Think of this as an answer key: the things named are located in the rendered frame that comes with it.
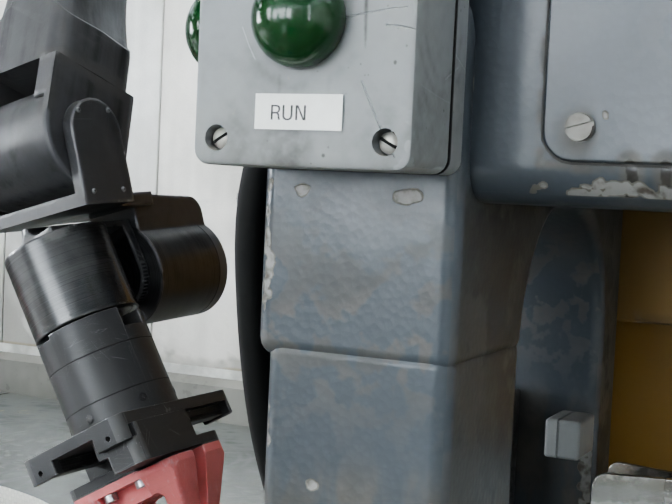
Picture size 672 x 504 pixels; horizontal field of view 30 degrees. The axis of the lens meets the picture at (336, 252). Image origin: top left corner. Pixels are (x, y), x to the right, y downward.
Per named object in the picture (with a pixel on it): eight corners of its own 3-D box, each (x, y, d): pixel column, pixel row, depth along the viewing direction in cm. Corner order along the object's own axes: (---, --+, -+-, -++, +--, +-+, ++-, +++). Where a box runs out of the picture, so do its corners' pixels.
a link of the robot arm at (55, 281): (-25, 255, 66) (41, 206, 63) (70, 244, 72) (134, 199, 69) (22, 374, 65) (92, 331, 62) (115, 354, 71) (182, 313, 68)
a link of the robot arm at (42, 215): (-45, 136, 68) (65, 96, 63) (104, 135, 78) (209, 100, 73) (-3, 353, 68) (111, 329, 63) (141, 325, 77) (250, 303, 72)
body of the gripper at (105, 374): (240, 419, 68) (188, 296, 69) (130, 449, 59) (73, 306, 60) (150, 463, 71) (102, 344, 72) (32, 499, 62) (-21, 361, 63)
